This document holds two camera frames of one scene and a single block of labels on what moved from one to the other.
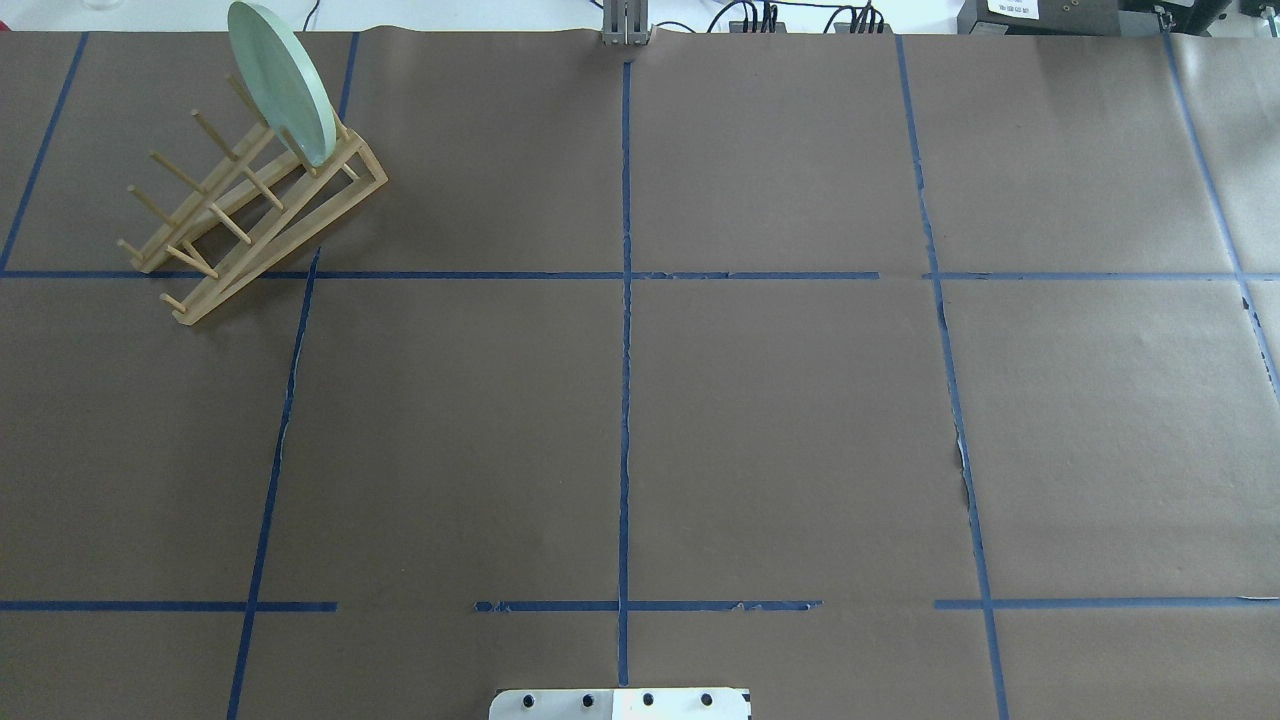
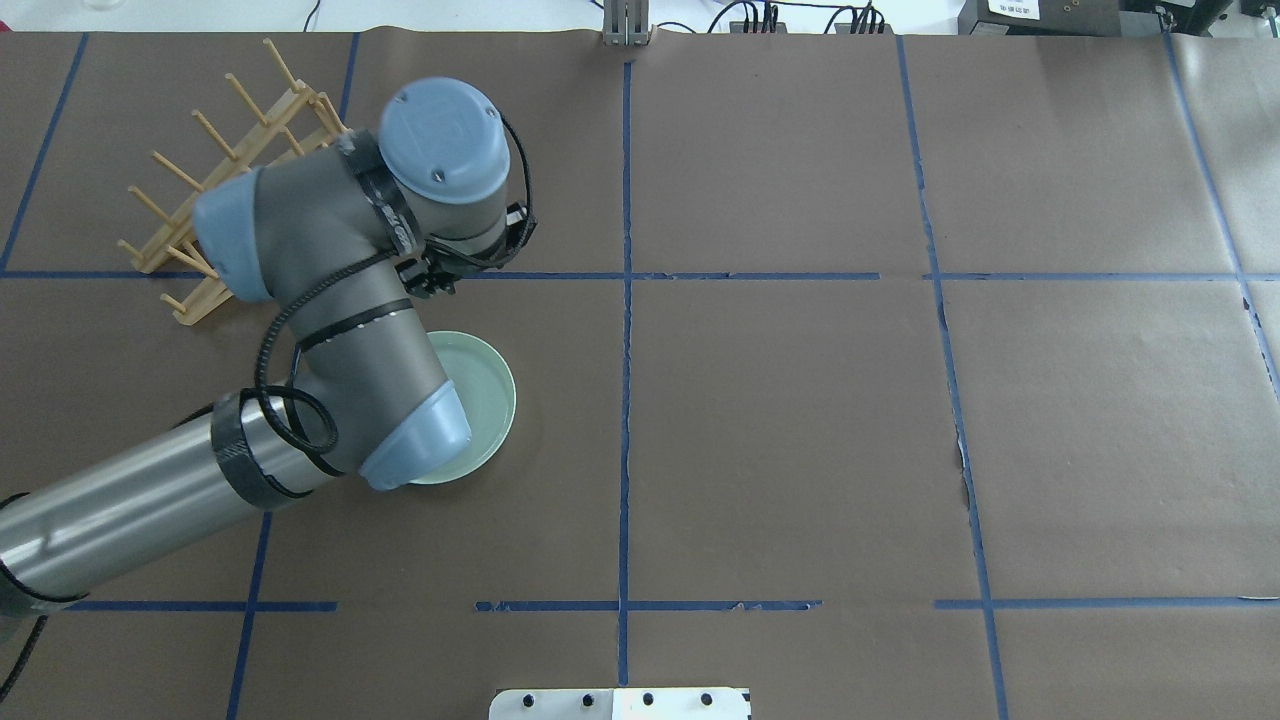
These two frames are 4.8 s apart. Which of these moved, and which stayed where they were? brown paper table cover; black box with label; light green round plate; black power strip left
Moved: light green round plate
Stayed: brown paper table cover; black power strip left; black box with label
